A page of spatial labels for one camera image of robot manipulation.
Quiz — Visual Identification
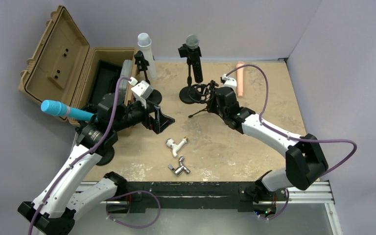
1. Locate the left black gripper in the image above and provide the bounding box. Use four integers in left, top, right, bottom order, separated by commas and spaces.
113, 96, 174, 133

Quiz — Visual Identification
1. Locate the black tripod shock-mount stand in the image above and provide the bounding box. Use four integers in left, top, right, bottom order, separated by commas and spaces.
188, 80, 219, 118

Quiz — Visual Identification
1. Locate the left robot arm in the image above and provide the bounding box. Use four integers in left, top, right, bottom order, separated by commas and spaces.
18, 93, 175, 235

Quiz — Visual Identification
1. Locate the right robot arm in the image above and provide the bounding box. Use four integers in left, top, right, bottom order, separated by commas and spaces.
207, 87, 329, 203

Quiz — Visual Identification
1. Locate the pink microphone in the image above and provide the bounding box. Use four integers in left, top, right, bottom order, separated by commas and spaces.
236, 61, 245, 98

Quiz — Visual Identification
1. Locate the black microphone silver grille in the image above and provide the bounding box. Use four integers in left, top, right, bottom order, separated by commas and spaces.
186, 34, 203, 83

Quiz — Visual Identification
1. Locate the white microphone grey head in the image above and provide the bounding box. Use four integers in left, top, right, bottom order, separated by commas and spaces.
138, 33, 158, 80

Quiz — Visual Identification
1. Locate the blue microphone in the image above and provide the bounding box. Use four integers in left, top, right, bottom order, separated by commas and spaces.
41, 100, 94, 121

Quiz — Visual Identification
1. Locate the white plastic tap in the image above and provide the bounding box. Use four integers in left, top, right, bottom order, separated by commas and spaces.
165, 137, 188, 158

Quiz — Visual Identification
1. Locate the grey device in case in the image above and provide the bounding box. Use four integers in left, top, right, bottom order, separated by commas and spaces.
117, 59, 134, 98

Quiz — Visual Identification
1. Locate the chrome metal faucet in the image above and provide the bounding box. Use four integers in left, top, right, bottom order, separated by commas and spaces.
167, 156, 191, 176

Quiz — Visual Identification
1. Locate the tan plastic hard case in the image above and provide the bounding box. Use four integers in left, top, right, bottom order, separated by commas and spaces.
18, 5, 138, 109

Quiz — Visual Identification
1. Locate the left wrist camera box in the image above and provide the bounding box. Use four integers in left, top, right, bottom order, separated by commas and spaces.
131, 81, 154, 100

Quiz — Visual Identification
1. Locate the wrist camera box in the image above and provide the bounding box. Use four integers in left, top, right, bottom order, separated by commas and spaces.
131, 81, 154, 100
220, 73, 237, 91

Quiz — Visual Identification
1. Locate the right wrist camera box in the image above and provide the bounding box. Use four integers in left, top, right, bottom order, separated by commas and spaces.
220, 73, 237, 91

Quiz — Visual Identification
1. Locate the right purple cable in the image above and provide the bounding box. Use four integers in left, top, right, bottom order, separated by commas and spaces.
225, 64, 358, 177

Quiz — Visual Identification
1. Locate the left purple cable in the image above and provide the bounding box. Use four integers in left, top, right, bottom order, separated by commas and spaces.
27, 76, 139, 235

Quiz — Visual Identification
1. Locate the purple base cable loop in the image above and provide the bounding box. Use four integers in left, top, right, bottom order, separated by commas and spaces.
105, 189, 162, 229

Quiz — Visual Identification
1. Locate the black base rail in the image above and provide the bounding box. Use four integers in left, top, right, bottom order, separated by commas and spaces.
77, 181, 334, 215

